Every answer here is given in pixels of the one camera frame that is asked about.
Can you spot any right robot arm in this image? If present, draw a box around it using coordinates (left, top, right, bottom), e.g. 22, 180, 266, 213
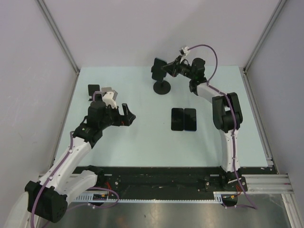
160, 57, 243, 190

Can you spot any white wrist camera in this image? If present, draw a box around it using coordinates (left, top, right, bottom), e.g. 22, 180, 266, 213
180, 46, 190, 63
102, 90, 118, 109

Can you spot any blue-edged black phone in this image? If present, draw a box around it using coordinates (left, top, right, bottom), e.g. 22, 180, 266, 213
184, 108, 197, 132

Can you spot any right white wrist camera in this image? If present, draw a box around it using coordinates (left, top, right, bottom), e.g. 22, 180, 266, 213
180, 46, 190, 63

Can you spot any grey slotted cable duct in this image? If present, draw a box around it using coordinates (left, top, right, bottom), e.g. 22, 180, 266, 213
71, 191, 236, 204

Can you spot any right aluminium corner post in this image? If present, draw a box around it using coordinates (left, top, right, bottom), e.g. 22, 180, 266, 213
243, 0, 288, 72

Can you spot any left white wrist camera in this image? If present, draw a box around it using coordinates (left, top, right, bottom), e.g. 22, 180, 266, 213
102, 90, 118, 109

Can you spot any aluminium corner post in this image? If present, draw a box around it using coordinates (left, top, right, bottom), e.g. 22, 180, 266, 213
243, 0, 288, 72
35, 0, 80, 75

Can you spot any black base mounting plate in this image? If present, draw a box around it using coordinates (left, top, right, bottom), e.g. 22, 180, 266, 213
77, 165, 249, 200

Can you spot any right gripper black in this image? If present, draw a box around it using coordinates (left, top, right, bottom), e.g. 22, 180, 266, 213
161, 55, 195, 80

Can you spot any white phone stand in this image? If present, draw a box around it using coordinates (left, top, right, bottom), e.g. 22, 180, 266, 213
101, 87, 112, 95

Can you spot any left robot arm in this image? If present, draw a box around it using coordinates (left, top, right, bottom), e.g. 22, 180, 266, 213
25, 100, 136, 227

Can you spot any left aluminium corner post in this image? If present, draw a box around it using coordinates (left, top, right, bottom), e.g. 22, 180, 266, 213
35, 0, 80, 75

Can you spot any black folding phone stand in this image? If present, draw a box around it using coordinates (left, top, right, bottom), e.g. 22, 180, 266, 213
88, 84, 100, 101

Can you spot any aluminium frame rail front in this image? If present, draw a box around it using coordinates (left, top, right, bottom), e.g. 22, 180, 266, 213
38, 174, 293, 193

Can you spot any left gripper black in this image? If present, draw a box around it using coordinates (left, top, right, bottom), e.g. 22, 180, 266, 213
99, 103, 135, 130

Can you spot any black pole phone stand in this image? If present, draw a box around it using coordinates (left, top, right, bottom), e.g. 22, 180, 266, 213
150, 64, 171, 95

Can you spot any teal-edged phone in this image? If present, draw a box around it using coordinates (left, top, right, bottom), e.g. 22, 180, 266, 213
151, 58, 167, 82

